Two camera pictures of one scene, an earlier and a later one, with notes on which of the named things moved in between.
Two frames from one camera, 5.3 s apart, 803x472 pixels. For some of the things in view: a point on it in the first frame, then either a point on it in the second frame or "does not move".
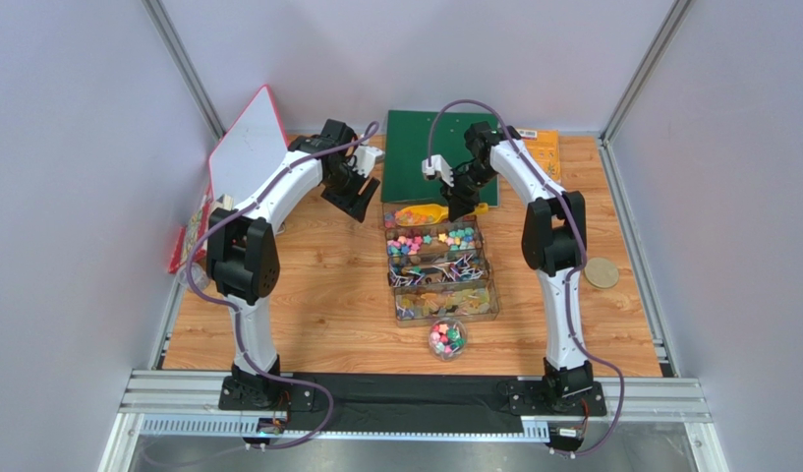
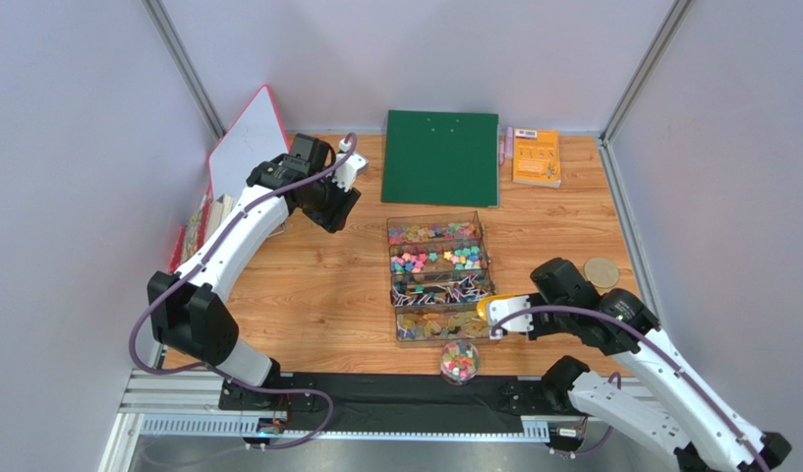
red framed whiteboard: [255, 142] does not move
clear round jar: [447, 339] to [459, 362]
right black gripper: [457, 193] to [535, 321]
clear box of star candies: [434, 242] to [440, 258]
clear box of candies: [417, 304] to [436, 325]
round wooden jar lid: [601, 272] does not move
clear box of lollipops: [436, 269] to [440, 287]
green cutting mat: [407, 145] does not move
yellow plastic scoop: [425, 213] to [482, 303]
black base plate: [412, 401] does not move
